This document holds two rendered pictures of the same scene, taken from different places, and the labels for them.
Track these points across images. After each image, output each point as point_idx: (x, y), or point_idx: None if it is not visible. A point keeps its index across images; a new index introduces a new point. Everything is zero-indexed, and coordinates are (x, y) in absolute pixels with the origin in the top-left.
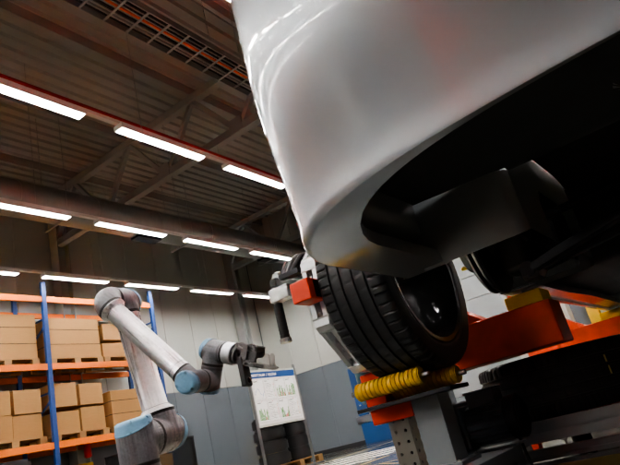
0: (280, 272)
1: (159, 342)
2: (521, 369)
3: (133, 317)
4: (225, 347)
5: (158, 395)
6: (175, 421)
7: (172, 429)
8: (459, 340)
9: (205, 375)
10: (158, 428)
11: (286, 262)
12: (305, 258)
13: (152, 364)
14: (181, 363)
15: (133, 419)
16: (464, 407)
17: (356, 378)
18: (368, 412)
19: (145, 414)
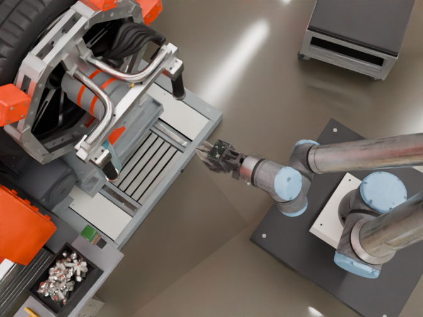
0: (160, 36)
1: (350, 143)
2: None
3: (400, 138)
4: (258, 156)
5: (369, 222)
6: (344, 235)
7: (345, 226)
8: None
9: (287, 163)
10: (354, 202)
11: (148, 36)
12: (130, 0)
13: (384, 216)
14: (315, 146)
15: (377, 175)
16: (34, 160)
17: (116, 156)
18: (103, 271)
19: (374, 200)
